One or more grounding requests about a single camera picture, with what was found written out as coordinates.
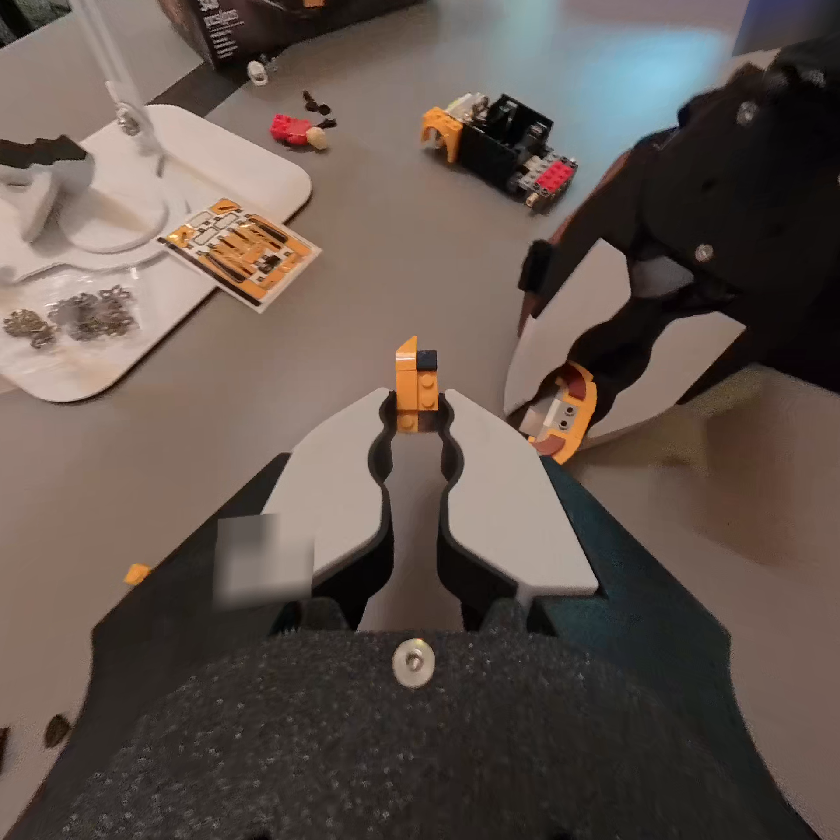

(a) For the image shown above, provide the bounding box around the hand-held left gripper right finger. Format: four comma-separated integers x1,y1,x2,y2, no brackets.
436,388,599,627

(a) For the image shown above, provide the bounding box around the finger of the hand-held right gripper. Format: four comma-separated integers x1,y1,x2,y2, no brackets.
503,238,632,421
587,308,749,442

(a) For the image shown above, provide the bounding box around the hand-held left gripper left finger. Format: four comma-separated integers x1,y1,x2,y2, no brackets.
261,387,396,630

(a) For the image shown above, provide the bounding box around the orange lego wheel arch assembly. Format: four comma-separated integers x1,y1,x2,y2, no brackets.
518,360,598,466

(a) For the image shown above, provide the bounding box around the orange lego plate stack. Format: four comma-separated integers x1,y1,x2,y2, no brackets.
394,335,439,434

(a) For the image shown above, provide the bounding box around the black lego car chassis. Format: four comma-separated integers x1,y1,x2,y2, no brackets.
420,92,580,212

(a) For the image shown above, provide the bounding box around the orange lego sticker sheet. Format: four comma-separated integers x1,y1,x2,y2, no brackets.
157,197,324,315

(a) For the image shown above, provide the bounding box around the lego set box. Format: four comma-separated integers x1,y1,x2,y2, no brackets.
157,0,427,83

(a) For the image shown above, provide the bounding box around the clear bag of dark pieces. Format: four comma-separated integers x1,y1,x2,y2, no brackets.
0,259,172,382

